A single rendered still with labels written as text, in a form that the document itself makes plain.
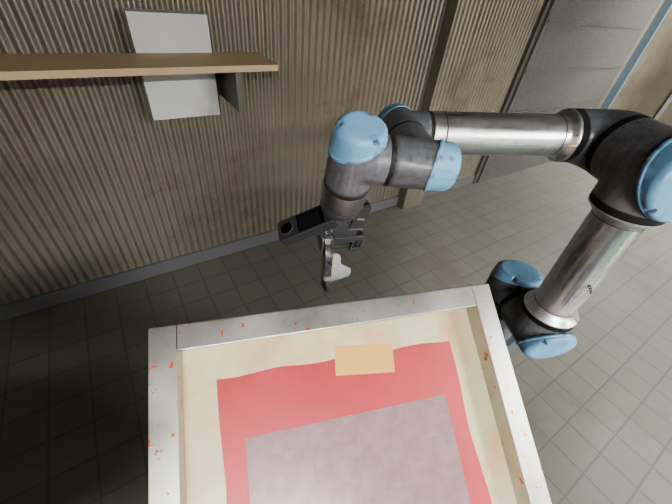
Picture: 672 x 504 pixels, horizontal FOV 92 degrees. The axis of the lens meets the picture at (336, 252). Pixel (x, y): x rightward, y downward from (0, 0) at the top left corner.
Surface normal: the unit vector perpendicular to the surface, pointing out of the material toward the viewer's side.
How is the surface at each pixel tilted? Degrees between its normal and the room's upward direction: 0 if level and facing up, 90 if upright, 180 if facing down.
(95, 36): 90
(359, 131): 17
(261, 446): 32
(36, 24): 90
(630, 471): 0
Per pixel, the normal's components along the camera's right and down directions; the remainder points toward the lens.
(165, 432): 0.21, -0.30
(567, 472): 0.10, -0.76
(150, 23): 0.53, 0.59
